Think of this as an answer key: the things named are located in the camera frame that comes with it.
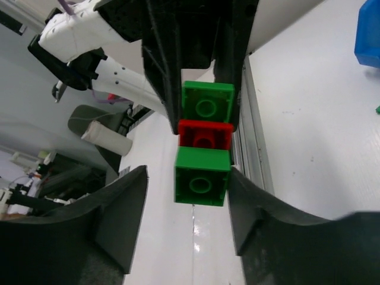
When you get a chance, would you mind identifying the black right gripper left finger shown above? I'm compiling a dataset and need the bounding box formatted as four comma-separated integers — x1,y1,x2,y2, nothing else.
1,165,148,284

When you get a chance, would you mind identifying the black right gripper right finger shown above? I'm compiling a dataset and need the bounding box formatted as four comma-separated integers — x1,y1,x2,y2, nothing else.
228,169,379,284

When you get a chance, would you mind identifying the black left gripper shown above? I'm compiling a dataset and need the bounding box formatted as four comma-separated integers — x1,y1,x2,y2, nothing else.
96,0,258,135

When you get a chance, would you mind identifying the long green lego plate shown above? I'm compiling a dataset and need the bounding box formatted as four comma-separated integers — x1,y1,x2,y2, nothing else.
182,81,235,123

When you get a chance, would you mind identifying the green numbered lego brick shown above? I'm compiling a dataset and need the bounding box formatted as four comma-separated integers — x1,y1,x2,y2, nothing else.
174,146,232,207

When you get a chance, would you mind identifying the red rounded lego brick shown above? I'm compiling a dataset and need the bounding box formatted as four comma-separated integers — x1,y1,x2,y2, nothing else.
178,119,233,150

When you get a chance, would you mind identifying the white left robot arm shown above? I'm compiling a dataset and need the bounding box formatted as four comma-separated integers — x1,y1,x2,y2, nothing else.
28,1,258,132

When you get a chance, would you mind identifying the grey white background roll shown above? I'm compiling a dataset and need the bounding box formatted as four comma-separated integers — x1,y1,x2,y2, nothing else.
68,104,132,156

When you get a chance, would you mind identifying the blue plastic divided bin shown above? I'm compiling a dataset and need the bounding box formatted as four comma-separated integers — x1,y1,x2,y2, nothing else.
354,0,379,68

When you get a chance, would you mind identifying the aluminium frame rail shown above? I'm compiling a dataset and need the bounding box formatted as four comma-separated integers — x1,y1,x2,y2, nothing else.
233,56,274,194

